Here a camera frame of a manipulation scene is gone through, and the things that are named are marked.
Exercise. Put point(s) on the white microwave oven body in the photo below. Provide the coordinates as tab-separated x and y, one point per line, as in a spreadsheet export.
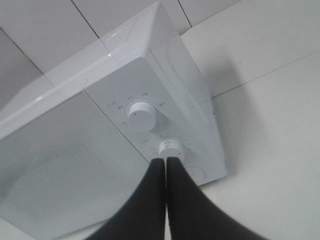
142	60

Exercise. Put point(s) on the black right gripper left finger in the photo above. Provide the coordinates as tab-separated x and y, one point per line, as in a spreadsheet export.
143	216

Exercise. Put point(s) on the upper white power knob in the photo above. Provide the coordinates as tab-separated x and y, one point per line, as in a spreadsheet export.
142	116

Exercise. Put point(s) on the round white door button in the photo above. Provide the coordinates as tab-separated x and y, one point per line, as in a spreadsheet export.
197	174

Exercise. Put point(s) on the white microwave door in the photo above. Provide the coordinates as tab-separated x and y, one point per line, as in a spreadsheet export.
67	170

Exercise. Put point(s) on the white timer knob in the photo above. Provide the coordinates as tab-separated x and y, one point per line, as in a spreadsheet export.
172	148

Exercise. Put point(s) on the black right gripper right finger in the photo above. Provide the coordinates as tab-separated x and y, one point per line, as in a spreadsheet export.
192	216

